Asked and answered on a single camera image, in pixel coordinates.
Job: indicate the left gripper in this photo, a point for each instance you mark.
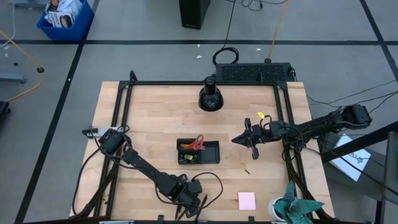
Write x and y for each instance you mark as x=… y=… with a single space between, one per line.
x=188 y=200

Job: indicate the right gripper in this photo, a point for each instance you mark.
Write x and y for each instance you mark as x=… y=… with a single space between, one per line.
x=264 y=133

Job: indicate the black mesh desk organizer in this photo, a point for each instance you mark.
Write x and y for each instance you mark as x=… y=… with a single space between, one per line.
x=210 y=154

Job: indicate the black binder clip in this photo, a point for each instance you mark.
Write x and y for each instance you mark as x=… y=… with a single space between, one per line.
x=182 y=160
x=196 y=158

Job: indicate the yellow-green eraser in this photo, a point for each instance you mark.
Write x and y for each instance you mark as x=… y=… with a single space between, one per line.
x=188 y=157

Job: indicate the pink sticky note pad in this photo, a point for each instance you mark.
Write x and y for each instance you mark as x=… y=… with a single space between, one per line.
x=247 y=200

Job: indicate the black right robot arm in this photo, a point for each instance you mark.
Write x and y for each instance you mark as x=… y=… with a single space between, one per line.
x=323 y=124

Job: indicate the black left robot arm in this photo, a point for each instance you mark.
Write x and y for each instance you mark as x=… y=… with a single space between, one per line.
x=143 y=163

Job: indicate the teal plant in white pot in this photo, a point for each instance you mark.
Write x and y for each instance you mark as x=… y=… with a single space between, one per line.
x=293 y=207

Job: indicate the white paper sheet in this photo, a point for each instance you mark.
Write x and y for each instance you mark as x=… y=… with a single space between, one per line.
x=351 y=161

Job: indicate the black metal beam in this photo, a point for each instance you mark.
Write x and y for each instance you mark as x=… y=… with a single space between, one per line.
x=357 y=143

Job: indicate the black computer tower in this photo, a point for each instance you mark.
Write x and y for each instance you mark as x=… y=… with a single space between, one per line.
x=192 y=12

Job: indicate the blue plastic bin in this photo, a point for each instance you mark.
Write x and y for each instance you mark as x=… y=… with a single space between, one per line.
x=77 y=31

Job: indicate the black caster base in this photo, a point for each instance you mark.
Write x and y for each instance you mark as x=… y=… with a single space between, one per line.
x=3 y=109

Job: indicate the grey metal foot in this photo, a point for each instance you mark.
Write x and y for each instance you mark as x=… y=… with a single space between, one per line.
x=12 y=77

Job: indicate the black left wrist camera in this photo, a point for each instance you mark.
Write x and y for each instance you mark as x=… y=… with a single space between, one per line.
x=195 y=187

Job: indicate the black aluminium table frame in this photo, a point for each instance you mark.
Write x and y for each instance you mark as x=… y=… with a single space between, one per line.
x=202 y=83

